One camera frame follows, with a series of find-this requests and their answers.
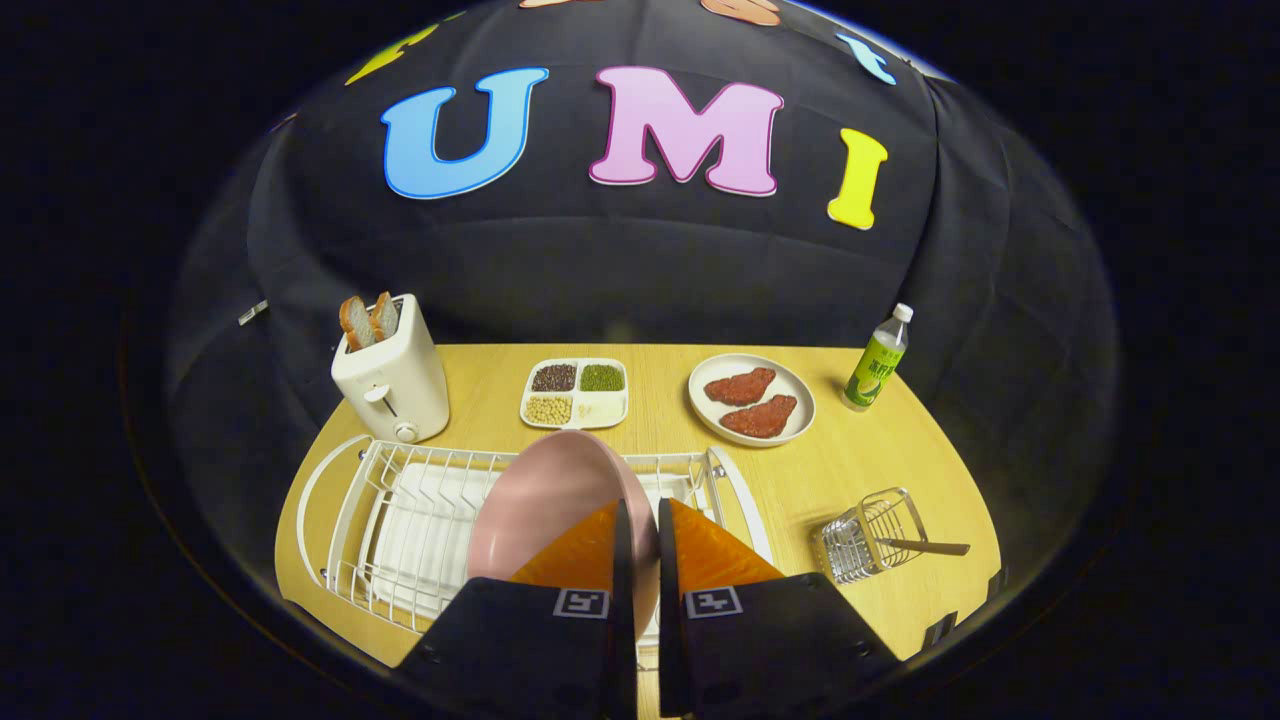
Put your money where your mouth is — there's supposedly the white plate with meat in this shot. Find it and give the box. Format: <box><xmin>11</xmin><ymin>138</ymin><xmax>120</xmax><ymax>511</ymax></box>
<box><xmin>688</xmin><ymin>353</ymin><xmax>817</xmax><ymax>448</ymax></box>

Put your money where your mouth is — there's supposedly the green label drink bottle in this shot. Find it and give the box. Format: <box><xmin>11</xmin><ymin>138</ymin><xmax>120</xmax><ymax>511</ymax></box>
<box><xmin>841</xmin><ymin>303</ymin><xmax>915</xmax><ymax>413</ymax></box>

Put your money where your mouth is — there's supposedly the pink plate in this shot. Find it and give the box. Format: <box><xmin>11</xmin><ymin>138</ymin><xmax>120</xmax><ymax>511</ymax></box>
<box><xmin>466</xmin><ymin>430</ymin><xmax>661</xmax><ymax>641</ymax></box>

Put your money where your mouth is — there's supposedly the white divided bean tray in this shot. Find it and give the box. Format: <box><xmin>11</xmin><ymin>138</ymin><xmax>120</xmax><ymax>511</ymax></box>
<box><xmin>519</xmin><ymin>358</ymin><xmax>630</xmax><ymax>431</ymax></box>

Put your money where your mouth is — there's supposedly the black backdrop cloth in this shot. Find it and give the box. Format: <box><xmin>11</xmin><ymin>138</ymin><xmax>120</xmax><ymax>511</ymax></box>
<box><xmin>165</xmin><ymin>0</ymin><xmax>1121</xmax><ymax>591</ymax></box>

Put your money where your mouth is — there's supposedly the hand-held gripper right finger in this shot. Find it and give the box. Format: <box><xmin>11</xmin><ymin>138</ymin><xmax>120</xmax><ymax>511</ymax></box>
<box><xmin>655</xmin><ymin>496</ymin><xmax>903</xmax><ymax>719</ymax></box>

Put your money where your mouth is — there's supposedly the white toaster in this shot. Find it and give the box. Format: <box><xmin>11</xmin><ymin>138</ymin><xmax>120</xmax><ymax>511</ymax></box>
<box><xmin>331</xmin><ymin>293</ymin><xmax>451</xmax><ymax>444</ymax></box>

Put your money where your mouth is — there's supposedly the silver wire basket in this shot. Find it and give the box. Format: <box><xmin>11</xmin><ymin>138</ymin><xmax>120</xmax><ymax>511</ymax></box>
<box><xmin>812</xmin><ymin>487</ymin><xmax>929</xmax><ymax>586</ymax></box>

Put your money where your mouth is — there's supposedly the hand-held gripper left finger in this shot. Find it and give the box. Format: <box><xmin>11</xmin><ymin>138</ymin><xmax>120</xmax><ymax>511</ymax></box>
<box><xmin>393</xmin><ymin>497</ymin><xmax>641</xmax><ymax>719</ymax></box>

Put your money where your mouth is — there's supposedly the white wire dish rack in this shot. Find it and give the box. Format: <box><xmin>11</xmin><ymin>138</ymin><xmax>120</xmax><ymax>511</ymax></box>
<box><xmin>296</xmin><ymin>434</ymin><xmax>776</xmax><ymax>646</ymax></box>

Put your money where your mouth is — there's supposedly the red meat patty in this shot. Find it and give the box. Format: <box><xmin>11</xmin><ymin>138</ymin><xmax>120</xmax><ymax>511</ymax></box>
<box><xmin>703</xmin><ymin>367</ymin><xmax>777</xmax><ymax>407</ymax></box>
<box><xmin>719</xmin><ymin>394</ymin><xmax>799</xmax><ymax>440</ymax></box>

